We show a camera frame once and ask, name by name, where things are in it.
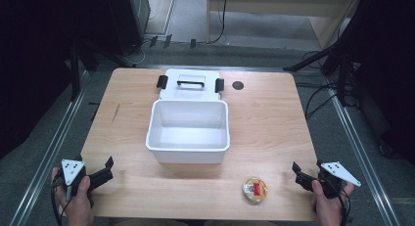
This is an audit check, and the white plastic storage box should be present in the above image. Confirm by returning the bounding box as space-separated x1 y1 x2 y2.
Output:
145 99 231 164

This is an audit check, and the black tripod stand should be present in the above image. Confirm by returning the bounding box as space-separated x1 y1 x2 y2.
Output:
67 36 136 103

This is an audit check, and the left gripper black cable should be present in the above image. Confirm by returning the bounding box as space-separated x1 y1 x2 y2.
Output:
49 173 73 226

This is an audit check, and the person's left hand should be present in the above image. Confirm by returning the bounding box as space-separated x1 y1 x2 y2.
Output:
51 166 95 226

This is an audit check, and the black floor cable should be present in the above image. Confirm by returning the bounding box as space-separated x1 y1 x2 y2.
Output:
295 49 360 121

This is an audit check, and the black stand leg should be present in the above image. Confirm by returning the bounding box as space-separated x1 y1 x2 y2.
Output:
282 39 344 72

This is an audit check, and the aluminium floor rail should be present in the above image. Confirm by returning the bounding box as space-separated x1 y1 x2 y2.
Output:
324 75 402 226
8 68 91 226

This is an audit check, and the black hanging cable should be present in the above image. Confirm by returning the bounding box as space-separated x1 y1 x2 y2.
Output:
209 0 229 44

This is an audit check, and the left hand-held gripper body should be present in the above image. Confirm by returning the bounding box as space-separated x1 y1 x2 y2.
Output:
61 158 115 202

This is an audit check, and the white box lid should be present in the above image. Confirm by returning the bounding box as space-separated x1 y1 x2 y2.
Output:
156 68 226 102

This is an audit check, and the light wooden furniture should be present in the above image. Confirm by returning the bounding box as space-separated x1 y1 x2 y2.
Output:
206 0 363 49

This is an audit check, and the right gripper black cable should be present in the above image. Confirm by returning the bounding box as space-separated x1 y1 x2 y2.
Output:
336 178 351 226

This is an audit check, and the round yellow snack packet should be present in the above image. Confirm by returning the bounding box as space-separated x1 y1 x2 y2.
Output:
241 176 269 205

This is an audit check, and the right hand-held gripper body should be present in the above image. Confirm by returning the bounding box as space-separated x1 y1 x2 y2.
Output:
295 160 362 200

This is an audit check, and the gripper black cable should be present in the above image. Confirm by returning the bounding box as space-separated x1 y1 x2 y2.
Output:
336 178 351 226
49 173 73 226

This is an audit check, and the dark cabinet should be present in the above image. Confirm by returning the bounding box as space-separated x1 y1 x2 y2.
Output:
104 0 152 56

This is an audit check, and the person's right hand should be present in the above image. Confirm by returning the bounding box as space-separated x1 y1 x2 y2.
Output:
310 179 355 226

